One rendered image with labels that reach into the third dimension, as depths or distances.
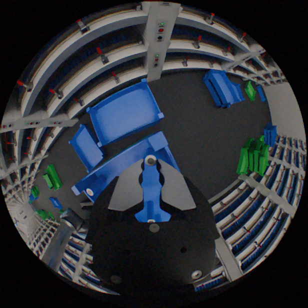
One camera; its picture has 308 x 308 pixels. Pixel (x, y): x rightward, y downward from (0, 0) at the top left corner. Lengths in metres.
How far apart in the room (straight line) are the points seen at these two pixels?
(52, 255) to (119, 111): 0.92
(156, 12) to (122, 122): 0.50
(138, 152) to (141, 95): 0.34
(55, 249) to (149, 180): 0.74
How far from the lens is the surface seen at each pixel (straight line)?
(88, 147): 0.75
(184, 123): 0.64
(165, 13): 0.42
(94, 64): 0.49
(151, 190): 0.22
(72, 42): 0.39
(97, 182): 0.21
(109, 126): 0.47
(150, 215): 0.21
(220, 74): 0.99
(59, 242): 0.78
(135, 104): 0.45
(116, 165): 0.21
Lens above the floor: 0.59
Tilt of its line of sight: 76 degrees down
